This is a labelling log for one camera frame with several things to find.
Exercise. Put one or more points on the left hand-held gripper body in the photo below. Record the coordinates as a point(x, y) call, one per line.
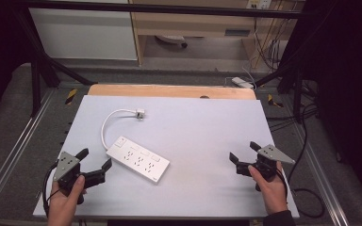
point(65, 165)

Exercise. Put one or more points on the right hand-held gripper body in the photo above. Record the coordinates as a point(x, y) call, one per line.
point(265, 163)

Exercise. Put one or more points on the person's right hand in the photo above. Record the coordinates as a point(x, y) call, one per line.
point(271, 191)

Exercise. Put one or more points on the person's left hand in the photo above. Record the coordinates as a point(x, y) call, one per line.
point(63, 204)

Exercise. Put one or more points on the yellow black tape marker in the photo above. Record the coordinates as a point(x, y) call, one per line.
point(274, 101)
point(71, 96)

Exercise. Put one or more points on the white floor power strip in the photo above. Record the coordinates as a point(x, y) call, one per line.
point(242, 82)

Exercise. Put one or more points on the white plug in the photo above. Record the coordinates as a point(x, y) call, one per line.
point(140, 114)

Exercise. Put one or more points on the wooden board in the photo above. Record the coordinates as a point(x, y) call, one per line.
point(169, 91)

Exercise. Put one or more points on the white cabinet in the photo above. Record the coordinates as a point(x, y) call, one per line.
point(85, 34)

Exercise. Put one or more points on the white chair base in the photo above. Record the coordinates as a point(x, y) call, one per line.
point(171, 40)

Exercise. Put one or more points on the wooden desk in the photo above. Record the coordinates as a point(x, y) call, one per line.
point(194, 23)

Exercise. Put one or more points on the aluminium rail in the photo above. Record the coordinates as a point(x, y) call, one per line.
point(15, 147)
point(322, 179)

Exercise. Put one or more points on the white wall socket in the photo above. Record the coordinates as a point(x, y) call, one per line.
point(259, 3)

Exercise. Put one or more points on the black metal frame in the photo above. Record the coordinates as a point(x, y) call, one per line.
point(157, 8)

